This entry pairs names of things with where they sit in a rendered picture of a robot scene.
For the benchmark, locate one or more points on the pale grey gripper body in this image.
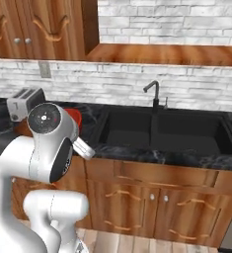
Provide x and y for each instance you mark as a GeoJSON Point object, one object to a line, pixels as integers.
{"type": "Point", "coordinates": [84, 150]}

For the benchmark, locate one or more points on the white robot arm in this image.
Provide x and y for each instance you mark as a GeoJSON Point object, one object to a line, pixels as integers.
{"type": "Point", "coordinates": [41, 154]}

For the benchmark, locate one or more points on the red bowl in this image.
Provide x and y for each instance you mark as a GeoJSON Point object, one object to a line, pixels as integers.
{"type": "Point", "coordinates": [75, 117]}

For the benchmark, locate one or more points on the brown wooden bowl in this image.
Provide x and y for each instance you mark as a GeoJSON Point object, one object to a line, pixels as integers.
{"type": "Point", "coordinates": [21, 128]}

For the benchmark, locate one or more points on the silver cabinet knob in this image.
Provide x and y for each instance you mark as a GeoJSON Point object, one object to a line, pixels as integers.
{"type": "Point", "coordinates": [17, 41]}
{"type": "Point", "coordinates": [28, 41]}
{"type": "Point", "coordinates": [152, 196]}
{"type": "Point", "coordinates": [166, 198]}

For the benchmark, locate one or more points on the wooden upper cabinet door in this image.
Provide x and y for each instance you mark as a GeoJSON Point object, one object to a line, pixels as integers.
{"type": "Point", "coordinates": [4, 29]}
{"type": "Point", "coordinates": [51, 29]}

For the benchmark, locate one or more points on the silver toaster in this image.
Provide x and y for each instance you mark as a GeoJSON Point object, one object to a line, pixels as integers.
{"type": "Point", "coordinates": [20, 100]}

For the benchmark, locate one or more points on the black sink basin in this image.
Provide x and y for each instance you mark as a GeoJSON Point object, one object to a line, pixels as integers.
{"type": "Point", "coordinates": [167, 131]}

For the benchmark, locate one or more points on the wooden false drawer front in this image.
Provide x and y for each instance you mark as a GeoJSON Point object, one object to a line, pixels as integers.
{"type": "Point", "coordinates": [167, 173]}

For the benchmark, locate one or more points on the black sink tap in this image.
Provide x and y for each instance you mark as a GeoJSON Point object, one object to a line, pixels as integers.
{"type": "Point", "coordinates": [155, 95]}

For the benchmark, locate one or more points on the grey wall outlet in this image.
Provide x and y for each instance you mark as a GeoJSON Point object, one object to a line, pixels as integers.
{"type": "Point", "coordinates": [44, 69]}

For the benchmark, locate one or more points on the open wooden wall cabinet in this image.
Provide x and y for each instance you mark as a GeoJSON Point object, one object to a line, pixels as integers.
{"type": "Point", "coordinates": [173, 54]}

